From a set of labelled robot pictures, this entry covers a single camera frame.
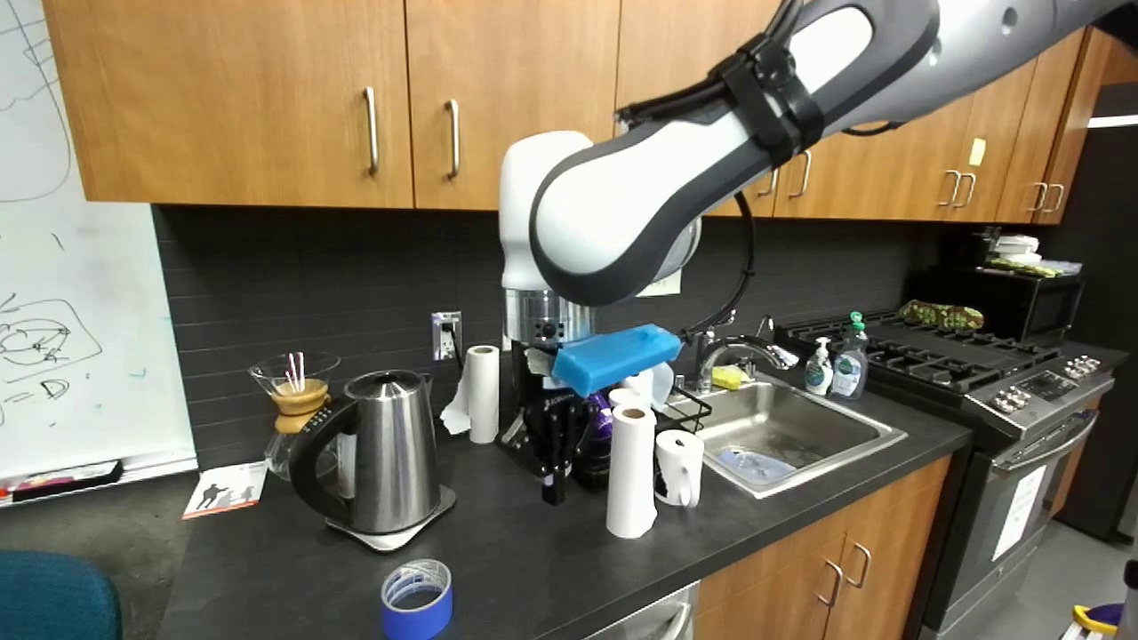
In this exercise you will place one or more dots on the metal outlet plate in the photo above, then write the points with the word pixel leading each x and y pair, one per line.
pixel 445 335

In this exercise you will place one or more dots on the dish soap bottle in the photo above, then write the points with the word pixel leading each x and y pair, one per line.
pixel 852 362

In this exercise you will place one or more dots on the hand soap pump bottle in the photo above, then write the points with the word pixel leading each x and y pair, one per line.
pixel 817 366

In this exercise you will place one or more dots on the stainless steel sink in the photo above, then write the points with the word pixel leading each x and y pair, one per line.
pixel 771 440

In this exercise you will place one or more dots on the chrome faucet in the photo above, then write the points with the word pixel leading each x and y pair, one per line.
pixel 717 351

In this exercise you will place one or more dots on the blue wrist camera box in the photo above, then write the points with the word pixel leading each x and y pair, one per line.
pixel 603 362

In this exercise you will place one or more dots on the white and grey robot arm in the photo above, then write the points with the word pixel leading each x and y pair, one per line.
pixel 590 222

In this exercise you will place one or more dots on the yellow sponge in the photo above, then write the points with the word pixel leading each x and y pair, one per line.
pixel 730 377

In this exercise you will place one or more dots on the whiteboard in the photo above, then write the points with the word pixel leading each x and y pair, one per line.
pixel 91 384

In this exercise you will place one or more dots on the stainless steel electric kettle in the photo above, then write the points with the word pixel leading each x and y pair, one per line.
pixel 394 486

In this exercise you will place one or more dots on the blue masking tape roll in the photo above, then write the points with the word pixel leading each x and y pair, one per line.
pixel 418 600

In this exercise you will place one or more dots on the upper wooden cabinets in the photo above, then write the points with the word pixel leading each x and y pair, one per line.
pixel 368 106

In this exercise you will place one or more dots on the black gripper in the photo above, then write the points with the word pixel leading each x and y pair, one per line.
pixel 550 429

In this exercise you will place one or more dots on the small card on counter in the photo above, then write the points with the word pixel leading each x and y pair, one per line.
pixel 225 490

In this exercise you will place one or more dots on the black microwave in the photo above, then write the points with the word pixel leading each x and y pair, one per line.
pixel 1010 303

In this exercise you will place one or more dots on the stainless gas stove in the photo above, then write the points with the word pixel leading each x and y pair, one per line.
pixel 1027 408

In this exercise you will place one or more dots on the tall paper towel roll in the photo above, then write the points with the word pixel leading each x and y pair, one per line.
pixel 629 475

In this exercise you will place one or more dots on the paper towel roll by wall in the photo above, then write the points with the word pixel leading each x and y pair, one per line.
pixel 475 403

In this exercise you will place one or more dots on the dishwasher front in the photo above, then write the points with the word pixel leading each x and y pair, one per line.
pixel 659 620

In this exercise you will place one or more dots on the clear plastic container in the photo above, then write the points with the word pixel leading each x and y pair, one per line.
pixel 643 389

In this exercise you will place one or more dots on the black dish rack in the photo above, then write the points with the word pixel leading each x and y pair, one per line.
pixel 684 409

